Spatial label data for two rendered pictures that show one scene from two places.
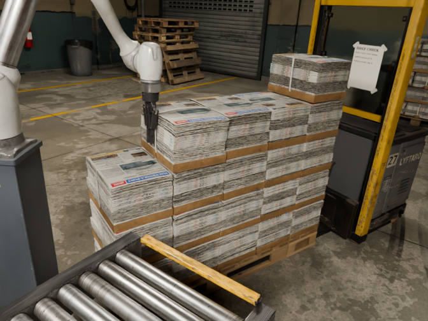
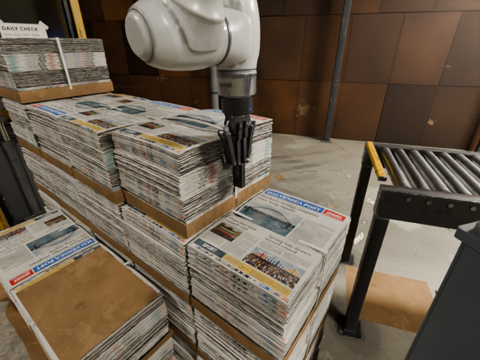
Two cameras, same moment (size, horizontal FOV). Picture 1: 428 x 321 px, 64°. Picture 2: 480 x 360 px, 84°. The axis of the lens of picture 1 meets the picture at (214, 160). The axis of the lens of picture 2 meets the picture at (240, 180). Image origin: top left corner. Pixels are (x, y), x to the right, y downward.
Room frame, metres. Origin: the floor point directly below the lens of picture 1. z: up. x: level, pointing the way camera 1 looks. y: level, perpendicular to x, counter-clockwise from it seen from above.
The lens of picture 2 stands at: (1.72, 0.92, 1.27)
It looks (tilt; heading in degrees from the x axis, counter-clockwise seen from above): 27 degrees down; 253
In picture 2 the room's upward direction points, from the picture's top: straight up
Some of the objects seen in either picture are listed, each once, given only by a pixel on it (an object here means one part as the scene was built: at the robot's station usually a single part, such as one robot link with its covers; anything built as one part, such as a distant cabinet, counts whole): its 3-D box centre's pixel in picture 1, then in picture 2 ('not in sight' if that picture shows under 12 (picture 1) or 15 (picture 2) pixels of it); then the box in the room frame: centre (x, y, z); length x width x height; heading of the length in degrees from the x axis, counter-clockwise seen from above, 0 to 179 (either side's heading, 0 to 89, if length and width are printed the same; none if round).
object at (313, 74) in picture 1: (295, 156); (83, 175); (2.15, -0.54, 0.65); 0.39 x 0.30 x 1.29; 36
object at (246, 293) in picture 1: (195, 265); (374, 158); (0.82, 0.04, 0.81); 0.43 x 0.03 x 0.02; 56
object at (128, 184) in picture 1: (202, 214); (179, 268); (1.72, 0.05, 0.42); 1.17 x 0.39 x 0.83; 126
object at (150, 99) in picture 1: (150, 102); (237, 116); (1.54, 0.30, 1.11); 0.08 x 0.07 x 0.09; 36
